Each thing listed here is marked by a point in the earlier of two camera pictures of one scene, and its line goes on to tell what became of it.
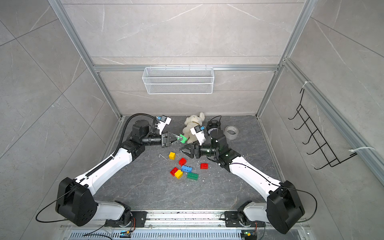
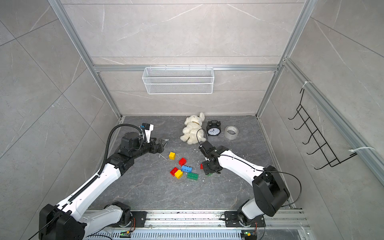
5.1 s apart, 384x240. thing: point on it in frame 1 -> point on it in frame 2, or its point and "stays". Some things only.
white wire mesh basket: [178, 80] stays
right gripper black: [196, 150] -> [206, 170]
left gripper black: [166, 142] -> [154, 150]
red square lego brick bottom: [173, 171] stays
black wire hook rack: [313, 131] stays
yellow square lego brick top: [172, 155] stays
